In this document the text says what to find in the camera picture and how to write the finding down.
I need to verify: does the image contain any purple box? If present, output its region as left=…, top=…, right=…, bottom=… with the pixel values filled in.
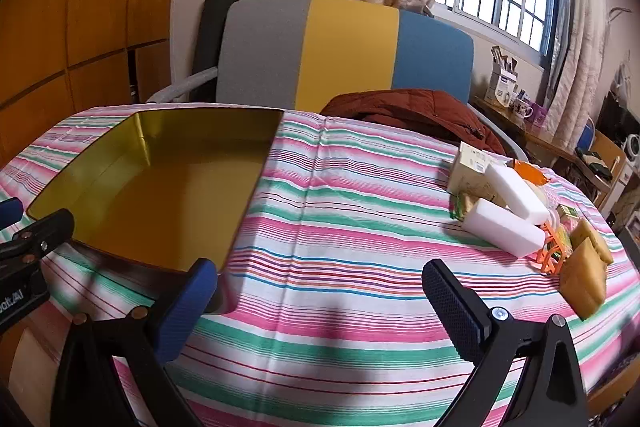
left=525, top=102, right=549, bottom=128

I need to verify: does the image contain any white sponge block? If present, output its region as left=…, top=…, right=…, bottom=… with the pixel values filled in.
left=462, top=198, right=546, bottom=258
left=486, top=163, right=548, bottom=225

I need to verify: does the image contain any gold metal tin tray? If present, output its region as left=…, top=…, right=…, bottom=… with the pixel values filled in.
left=26, top=107, right=285, bottom=280

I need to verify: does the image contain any black monitor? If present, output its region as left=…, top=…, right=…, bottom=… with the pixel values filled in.
left=597, top=92, right=640, bottom=144

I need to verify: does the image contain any black rolled mat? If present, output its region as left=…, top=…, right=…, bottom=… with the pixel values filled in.
left=192, top=0, right=242, bottom=80

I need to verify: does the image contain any grey yellow blue chair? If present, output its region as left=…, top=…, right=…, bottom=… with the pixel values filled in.
left=145, top=0, right=528, bottom=165

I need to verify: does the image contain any orange plastic soap dish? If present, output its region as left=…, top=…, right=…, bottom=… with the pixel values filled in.
left=537, top=227, right=576, bottom=276

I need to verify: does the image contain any wooden chair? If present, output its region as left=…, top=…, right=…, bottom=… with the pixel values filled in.
left=580, top=132, right=627, bottom=210

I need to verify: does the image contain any blue round object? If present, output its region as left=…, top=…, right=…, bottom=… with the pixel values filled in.
left=577, top=117, right=597, bottom=148

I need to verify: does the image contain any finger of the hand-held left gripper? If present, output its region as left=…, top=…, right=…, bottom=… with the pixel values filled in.
left=0, top=209, right=76, bottom=268
left=0, top=196, right=24, bottom=226

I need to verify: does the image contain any white blue carton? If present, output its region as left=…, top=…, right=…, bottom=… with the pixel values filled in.
left=487, top=67, right=519, bottom=106

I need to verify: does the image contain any wooden wardrobe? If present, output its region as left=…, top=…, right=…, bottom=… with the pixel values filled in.
left=0, top=0, right=186, bottom=218

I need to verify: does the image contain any rust brown puffer jacket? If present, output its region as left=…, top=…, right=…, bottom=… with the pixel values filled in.
left=320, top=88, right=508, bottom=155

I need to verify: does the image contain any wooden desk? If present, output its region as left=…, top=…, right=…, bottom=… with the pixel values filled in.
left=470, top=94, right=626, bottom=218

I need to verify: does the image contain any orange plastic bag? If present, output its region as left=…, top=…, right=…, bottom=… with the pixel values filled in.
left=510, top=159, right=551, bottom=188

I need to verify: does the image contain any yellow sponge block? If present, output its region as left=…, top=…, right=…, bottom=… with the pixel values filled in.
left=570, top=219, right=615, bottom=265
left=558, top=237, right=608, bottom=320

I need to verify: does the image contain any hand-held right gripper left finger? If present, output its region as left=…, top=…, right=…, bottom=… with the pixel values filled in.
left=50, top=258, right=219, bottom=427

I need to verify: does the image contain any beige cardboard box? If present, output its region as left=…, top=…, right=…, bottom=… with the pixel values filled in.
left=446, top=142, right=513, bottom=208

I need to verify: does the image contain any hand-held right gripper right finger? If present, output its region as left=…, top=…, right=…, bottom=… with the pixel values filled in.
left=421, top=258, right=591, bottom=427

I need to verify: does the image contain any beige patterned curtain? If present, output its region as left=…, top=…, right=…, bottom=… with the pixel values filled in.
left=542, top=0, right=610, bottom=152

